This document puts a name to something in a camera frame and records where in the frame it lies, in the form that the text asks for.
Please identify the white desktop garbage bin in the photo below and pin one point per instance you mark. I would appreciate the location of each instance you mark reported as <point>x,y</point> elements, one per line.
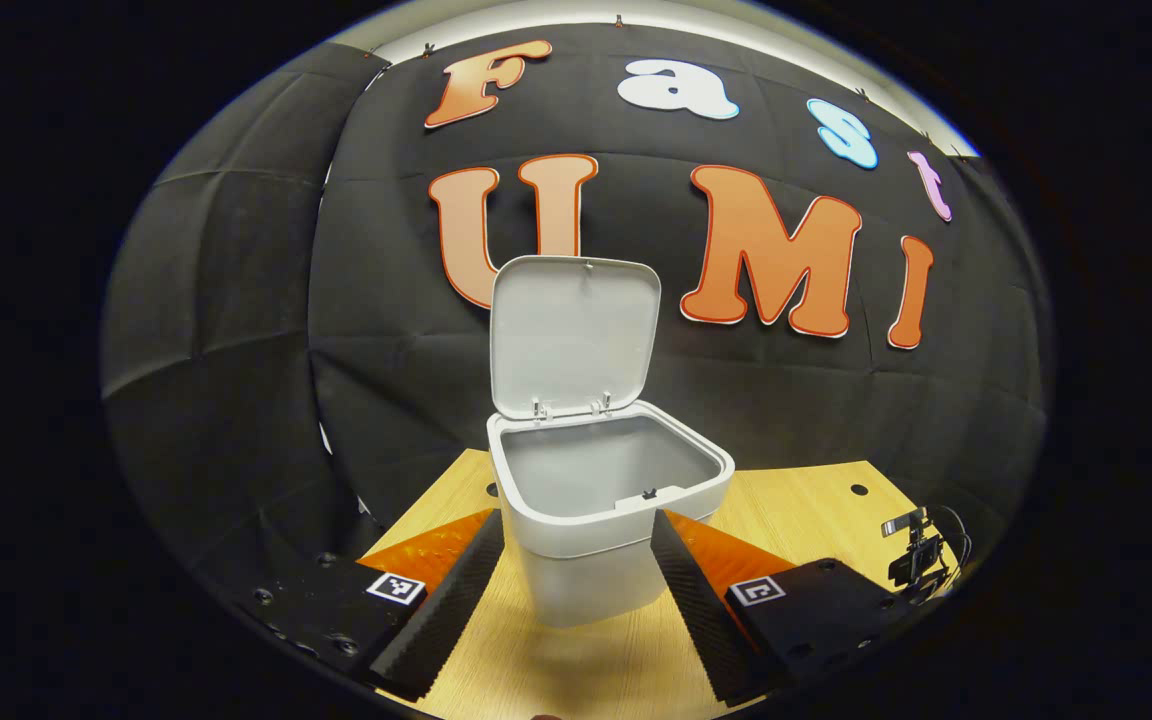
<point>596,540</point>

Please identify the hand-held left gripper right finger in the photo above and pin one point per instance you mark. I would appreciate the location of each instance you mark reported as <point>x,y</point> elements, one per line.
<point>696,620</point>

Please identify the wooden desktop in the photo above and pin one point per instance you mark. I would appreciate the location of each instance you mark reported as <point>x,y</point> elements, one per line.
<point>806,500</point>

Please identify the row of small cloth clips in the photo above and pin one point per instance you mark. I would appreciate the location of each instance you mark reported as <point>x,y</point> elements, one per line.
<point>428,48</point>

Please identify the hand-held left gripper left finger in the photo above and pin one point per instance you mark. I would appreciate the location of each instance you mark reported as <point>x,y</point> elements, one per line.
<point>451,610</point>

